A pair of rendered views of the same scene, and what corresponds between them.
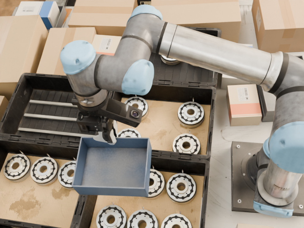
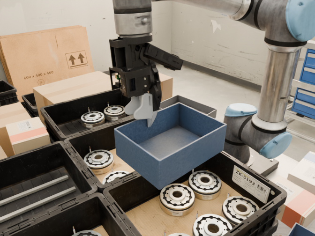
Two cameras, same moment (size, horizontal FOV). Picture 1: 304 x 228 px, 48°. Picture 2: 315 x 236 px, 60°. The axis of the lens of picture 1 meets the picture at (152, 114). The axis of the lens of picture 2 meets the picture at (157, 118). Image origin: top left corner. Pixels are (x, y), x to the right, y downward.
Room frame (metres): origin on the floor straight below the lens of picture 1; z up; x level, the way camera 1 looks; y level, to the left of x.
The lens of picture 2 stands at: (0.13, 0.57, 1.45)
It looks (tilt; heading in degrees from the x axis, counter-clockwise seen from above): 29 degrees down; 305
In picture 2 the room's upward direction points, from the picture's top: straight up
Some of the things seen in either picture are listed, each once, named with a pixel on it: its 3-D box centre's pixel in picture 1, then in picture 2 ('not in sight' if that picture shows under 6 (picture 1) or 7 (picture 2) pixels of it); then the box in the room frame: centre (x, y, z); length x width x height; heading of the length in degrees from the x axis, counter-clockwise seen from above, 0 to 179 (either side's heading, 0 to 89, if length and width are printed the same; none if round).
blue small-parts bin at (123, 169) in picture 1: (113, 166); (170, 139); (0.40, 0.14, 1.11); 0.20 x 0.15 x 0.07; 76
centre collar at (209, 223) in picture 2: (142, 224); (213, 228); (0.29, 0.10, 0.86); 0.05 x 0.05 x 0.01
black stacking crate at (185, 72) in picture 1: (170, 62); (99, 121); (0.92, -0.12, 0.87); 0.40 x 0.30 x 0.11; 71
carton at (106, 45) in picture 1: (105, 55); (28, 137); (1.02, 0.15, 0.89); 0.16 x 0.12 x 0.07; 159
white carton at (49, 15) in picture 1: (38, 15); not in sight; (1.52, 0.50, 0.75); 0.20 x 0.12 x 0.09; 74
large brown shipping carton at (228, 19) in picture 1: (193, 16); (83, 103); (1.23, -0.30, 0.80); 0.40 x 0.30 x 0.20; 78
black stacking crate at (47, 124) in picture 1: (61, 114); (12, 205); (0.77, 0.36, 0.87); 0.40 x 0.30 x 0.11; 71
